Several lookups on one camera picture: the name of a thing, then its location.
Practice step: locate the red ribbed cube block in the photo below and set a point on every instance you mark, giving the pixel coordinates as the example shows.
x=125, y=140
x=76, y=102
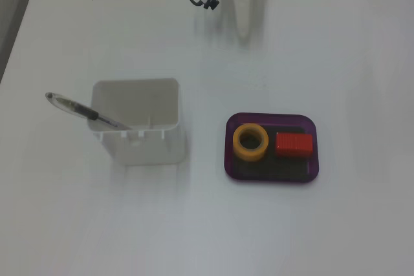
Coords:
x=294, y=145

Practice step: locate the white plastic pen holder box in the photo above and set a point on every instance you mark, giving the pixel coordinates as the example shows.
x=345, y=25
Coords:
x=148, y=150

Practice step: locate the purple metal tray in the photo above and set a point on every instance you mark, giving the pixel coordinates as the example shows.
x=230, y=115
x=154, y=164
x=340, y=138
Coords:
x=275, y=119

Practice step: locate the yellow masking tape roll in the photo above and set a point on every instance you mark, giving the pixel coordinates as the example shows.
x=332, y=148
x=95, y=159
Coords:
x=250, y=153

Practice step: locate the black ballpoint pen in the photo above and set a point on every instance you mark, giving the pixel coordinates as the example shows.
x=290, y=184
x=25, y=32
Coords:
x=81, y=108

